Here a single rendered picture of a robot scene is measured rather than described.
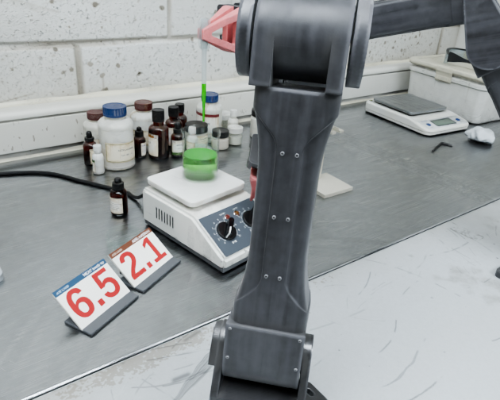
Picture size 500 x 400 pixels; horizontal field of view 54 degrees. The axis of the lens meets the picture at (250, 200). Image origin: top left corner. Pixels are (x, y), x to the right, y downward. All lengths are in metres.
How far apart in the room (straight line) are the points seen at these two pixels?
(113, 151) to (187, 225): 0.34
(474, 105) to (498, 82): 0.83
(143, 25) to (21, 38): 0.27
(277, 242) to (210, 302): 0.32
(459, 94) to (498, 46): 0.88
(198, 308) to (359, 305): 0.22
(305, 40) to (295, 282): 0.18
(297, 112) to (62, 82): 0.87
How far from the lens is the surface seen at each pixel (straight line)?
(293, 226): 0.38
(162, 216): 0.81
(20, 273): 0.78
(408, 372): 0.65
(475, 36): 0.79
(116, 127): 1.03
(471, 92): 1.64
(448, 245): 0.92
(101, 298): 0.69
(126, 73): 1.23
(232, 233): 0.75
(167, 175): 0.84
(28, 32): 1.14
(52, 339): 0.66
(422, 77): 1.74
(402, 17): 0.81
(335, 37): 0.35
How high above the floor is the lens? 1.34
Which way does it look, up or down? 27 degrees down
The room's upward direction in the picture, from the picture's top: 4 degrees clockwise
